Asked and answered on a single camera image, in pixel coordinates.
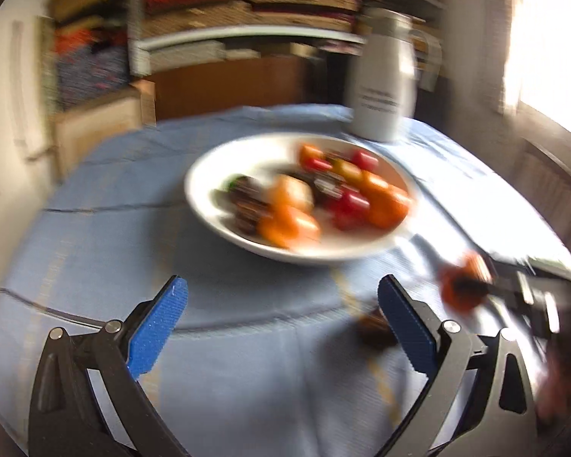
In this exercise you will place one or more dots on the white door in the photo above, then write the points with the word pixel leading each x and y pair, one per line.
pixel 14 81

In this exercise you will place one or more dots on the patterned curtain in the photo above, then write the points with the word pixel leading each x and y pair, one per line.
pixel 495 43

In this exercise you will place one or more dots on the person's right hand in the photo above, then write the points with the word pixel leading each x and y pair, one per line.
pixel 554 390

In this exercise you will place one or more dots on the white oval plate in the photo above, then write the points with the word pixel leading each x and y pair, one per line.
pixel 219 209

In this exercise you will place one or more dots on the stack of blue patterned boxes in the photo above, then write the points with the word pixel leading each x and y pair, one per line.
pixel 90 71

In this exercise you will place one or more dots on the bright window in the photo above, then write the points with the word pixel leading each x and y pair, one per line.
pixel 556 47

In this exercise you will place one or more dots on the blue checked tablecloth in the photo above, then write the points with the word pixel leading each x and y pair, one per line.
pixel 123 247

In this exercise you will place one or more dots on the dark brown wooden board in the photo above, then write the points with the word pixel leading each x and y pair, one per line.
pixel 228 85

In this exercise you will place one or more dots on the wooden chair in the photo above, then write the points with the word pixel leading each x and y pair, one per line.
pixel 547 185

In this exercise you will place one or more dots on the light wooden panel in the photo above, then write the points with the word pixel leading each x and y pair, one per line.
pixel 100 128

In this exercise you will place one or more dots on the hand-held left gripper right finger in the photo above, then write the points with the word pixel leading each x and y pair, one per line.
pixel 407 327

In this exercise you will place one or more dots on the stack of orange patterned boxes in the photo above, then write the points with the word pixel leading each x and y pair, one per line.
pixel 78 38

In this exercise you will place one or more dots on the white thermos jug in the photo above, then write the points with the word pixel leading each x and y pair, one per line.
pixel 385 81

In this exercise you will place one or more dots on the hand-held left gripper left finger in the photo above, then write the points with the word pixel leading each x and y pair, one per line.
pixel 159 324

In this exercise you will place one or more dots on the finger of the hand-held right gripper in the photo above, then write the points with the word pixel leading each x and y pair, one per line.
pixel 485 288

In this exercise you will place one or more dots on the white metal shelf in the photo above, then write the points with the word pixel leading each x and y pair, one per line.
pixel 181 43

